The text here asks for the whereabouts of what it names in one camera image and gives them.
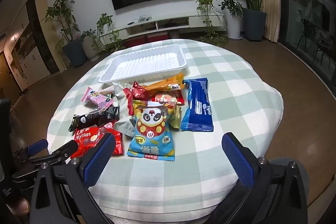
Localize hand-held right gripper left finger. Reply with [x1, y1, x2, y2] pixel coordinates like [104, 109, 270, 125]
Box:
[29, 132, 124, 224]

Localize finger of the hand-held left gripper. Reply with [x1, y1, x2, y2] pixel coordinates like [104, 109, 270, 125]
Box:
[14, 139, 48, 161]
[29, 140, 79, 165]

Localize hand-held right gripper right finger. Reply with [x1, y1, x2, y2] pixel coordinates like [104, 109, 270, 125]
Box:
[222, 132, 309, 224]

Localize red chocolate packet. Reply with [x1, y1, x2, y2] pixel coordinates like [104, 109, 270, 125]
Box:
[70, 122, 124, 159]

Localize pink snack packet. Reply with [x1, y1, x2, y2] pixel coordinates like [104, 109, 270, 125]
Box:
[81, 87, 114, 109]

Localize blue roll cake packet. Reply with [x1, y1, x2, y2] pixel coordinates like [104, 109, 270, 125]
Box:
[181, 78, 214, 132]

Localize white plastic tray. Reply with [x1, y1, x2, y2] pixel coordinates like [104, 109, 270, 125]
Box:
[99, 44, 188, 83]

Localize person's left hand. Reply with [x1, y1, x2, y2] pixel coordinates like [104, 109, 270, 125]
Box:
[7, 196, 30, 216]

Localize black snack packet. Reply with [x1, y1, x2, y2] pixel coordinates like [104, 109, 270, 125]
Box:
[69, 105, 121, 132]

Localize blue panda chip bag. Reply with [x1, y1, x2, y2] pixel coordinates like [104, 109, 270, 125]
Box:
[127, 105, 176, 162]

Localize long red grey snack packet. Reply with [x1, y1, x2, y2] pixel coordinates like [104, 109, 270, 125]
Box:
[115, 88, 137, 138]

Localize pale white snack packet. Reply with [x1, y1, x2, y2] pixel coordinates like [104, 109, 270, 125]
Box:
[104, 81, 132, 102]

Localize red foil snack packet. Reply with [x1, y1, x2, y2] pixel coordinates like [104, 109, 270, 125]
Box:
[130, 81, 147, 100]

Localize gold snack packet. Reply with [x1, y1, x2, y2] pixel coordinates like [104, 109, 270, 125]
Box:
[168, 105, 182, 130]

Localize strawberry print snack packet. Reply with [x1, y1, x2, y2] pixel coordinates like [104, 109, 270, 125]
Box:
[148, 91, 184, 105]

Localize round table with checked cloth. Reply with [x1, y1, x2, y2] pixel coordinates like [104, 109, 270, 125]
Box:
[47, 39, 285, 224]

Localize tall tree in dark pot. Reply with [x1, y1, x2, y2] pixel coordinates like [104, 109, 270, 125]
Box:
[42, 0, 88, 68]

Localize large orange snack packet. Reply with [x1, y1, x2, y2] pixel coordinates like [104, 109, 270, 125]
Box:
[143, 73, 184, 90]

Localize small plant in pale pot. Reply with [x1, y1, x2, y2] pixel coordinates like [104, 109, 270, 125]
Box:
[80, 29, 101, 62]

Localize trailing vine plant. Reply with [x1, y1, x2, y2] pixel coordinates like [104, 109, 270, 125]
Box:
[96, 13, 124, 52]

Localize bushy plant in white pot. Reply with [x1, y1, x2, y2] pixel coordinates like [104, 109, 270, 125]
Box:
[217, 0, 244, 41]

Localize white television cabinet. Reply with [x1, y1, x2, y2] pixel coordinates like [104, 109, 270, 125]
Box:
[101, 13, 227, 42]

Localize glass sliding door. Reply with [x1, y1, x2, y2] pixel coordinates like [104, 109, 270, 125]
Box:
[273, 0, 336, 88]

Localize hanging leafy vine plant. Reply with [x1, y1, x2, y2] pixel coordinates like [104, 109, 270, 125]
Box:
[196, 0, 229, 46]

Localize white wall cabinets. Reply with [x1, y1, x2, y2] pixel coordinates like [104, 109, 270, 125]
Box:
[8, 14, 51, 90]

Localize tangle of cables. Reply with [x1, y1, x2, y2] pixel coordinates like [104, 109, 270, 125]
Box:
[127, 14, 153, 25]

